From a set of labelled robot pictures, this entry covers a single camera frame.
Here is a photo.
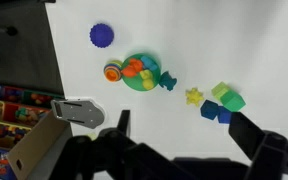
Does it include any light green cube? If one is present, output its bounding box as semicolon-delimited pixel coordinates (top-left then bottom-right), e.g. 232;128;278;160
211;81;232;101

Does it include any rainbow stacking cup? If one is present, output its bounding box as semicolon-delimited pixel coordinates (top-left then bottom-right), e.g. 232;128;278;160
103;59;123;83

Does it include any cardboard box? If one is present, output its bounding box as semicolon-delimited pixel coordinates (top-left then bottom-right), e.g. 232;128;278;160
6;111;73;180

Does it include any green bowl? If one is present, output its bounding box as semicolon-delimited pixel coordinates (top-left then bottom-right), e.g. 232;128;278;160
121;53;162;92

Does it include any green toy bin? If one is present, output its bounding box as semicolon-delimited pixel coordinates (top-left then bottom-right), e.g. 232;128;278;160
23;89;66;108

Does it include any yellow-green tape patch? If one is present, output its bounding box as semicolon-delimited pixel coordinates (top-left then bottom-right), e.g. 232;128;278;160
86;132;98;141

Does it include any black tripod stand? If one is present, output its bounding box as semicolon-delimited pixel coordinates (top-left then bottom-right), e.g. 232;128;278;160
0;22;19;64

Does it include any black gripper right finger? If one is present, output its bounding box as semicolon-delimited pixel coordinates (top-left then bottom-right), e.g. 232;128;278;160
228;111;269;162

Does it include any yellow toy figure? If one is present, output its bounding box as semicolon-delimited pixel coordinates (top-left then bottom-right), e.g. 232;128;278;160
139;69;156;91

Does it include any purple lid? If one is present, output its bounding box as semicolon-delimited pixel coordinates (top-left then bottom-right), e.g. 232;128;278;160
89;23;115;49

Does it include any yellow spiky toy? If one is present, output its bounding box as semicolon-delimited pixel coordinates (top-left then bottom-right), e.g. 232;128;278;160
185;87;205;107

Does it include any orange toy figure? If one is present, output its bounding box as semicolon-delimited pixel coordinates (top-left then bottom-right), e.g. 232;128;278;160
121;58;144;78

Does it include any teal toy figure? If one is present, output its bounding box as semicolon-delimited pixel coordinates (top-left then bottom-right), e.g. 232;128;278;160
158;70;178;92

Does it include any grey metal mounting plate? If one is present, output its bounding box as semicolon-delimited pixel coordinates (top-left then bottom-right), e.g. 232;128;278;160
50;98;106;130

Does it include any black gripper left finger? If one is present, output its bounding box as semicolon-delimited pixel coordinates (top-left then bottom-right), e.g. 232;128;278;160
117;109;132;136

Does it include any light blue toy figure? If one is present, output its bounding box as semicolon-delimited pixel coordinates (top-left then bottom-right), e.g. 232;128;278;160
140;55;159;72

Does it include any blue cube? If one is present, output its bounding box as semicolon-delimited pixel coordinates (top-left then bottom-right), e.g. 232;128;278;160
217;105;233;125
199;99;220;121

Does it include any red toy bin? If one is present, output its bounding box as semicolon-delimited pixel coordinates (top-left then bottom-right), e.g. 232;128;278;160
3;101;52;127

